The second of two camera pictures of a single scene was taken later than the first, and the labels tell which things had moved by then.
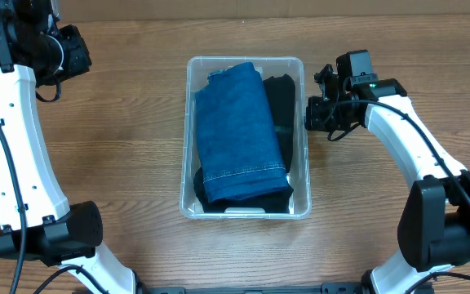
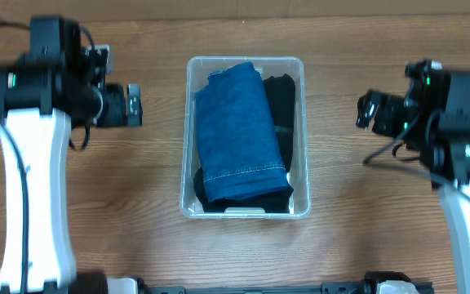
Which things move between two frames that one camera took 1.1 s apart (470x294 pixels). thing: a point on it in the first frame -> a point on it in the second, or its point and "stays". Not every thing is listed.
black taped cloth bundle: [272, 202] stays
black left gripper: [73, 40] -> [118, 113]
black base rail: [329, 287] stays
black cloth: [281, 92] stays
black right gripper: [317, 113] -> [366, 110]
